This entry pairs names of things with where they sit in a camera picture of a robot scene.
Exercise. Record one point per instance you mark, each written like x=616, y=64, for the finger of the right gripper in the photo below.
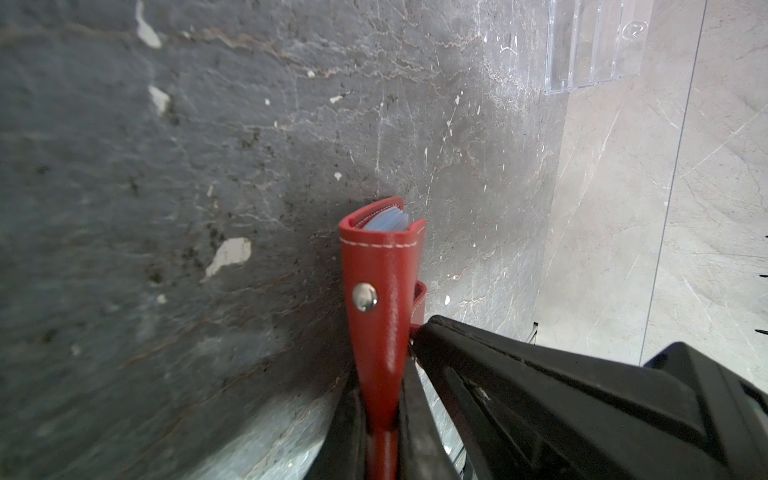
x=526, y=411

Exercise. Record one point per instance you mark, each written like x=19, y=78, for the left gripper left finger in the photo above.
x=343, y=453

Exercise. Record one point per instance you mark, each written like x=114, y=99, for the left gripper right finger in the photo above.
x=421, y=453

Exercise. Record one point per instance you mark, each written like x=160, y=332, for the red leather card holder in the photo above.
x=381, y=255

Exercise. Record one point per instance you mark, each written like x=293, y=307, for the clear acrylic card stand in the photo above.
x=594, y=41

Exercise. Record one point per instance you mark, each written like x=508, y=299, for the black wire hook rack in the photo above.
x=761, y=260

